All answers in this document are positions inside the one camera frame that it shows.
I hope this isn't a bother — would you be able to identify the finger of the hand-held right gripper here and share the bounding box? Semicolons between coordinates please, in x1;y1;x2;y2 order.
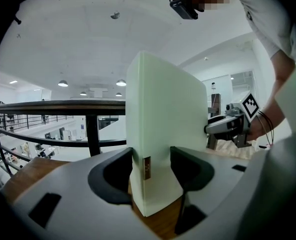
204;115;238;141

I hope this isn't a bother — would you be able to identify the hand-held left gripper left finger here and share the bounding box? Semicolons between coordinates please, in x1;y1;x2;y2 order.
12;147;151;240

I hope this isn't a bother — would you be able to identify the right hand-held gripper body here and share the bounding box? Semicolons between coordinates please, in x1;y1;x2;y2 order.
224;91;261;149

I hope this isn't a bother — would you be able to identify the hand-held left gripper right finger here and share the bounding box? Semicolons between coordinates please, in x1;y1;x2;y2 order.
162;146;251;240

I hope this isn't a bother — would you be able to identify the pale green box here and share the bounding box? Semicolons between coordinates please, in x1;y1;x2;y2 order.
125;50;209;218

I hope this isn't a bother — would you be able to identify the person's right forearm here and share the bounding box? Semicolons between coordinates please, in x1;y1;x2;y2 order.
247;50;296;142

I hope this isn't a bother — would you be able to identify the person's grey t-shirt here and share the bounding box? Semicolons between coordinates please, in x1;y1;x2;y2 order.
237;0;296;65

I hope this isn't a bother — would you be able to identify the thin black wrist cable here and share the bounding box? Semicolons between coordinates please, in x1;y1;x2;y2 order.
258;110;276;145

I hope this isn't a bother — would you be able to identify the black railing with wooden rail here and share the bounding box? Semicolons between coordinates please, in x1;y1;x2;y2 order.
0;100;127;185

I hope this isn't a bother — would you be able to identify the black head-mounted camera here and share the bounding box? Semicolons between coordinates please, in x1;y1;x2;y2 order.
165;0;199;21

